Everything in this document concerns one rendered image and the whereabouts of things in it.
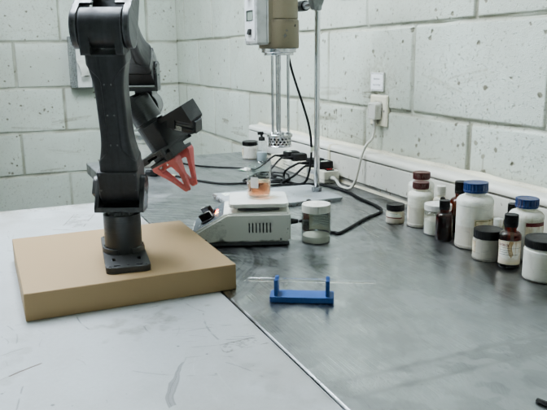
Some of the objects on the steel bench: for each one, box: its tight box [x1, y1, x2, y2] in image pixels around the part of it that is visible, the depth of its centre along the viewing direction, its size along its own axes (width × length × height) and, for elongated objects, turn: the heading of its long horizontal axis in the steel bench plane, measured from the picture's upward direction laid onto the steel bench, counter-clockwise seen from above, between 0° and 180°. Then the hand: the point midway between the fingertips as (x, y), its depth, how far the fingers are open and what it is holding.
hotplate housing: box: [193, 201, 299, 246], centre depth 138 cm, size 22×13×8 cm, turn 95°
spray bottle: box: [256, 132, 267, 162], centre depth 240 cm, size 4×4×11 cm
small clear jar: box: [423, 201, 452, 237], centre depth 141 cm, size 6×6×7 cm
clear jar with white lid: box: [301, 200, 331, 245], centre depth 136 cm, size 6×6×8 cm
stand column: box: [312, 11, 322, 192], centre depth 174 cm, size 3×3×70 cm
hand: (189, 184), depth 133 cm, fingers closed
